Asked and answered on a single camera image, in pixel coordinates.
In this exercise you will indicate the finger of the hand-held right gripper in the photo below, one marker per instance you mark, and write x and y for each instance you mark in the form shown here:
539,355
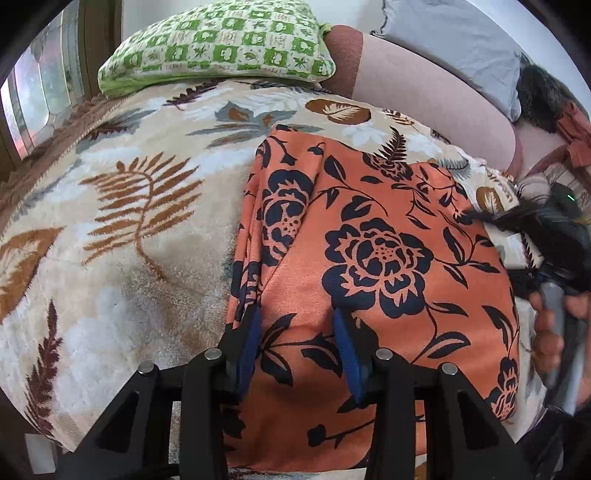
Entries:
508,217

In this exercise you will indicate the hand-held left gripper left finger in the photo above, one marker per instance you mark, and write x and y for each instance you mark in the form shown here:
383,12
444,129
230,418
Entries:
247,353

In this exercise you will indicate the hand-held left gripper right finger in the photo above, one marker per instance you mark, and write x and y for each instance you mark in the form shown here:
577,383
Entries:
347,357

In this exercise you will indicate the orange floral printed cloth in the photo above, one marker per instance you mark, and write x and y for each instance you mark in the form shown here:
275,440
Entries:
383,277

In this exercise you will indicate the person's right hand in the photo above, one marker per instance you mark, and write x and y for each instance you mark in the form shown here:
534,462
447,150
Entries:
549,346

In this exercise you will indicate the striped beige cloth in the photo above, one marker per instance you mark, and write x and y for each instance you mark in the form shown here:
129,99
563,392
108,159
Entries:
542,177

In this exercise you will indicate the rust red crumpled cloth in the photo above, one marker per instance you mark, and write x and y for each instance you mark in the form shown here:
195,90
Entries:
575,129

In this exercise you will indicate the dark furry cloth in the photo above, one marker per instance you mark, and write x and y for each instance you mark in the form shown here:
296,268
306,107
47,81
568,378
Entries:
545,97

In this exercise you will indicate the leaf printed fleece blanket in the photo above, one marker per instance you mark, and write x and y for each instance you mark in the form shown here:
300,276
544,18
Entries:
138,286

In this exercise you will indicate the pink and brown bolster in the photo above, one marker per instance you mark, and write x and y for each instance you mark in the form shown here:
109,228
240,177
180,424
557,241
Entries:
429,92

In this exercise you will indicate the grey pillow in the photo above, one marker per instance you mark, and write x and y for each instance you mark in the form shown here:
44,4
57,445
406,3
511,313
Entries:
461,41

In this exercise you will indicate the green checkered pillow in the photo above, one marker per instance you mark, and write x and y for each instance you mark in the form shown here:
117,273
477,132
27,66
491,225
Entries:
221,44

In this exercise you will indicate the window with wooden frame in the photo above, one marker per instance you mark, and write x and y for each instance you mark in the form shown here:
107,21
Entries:
37,92

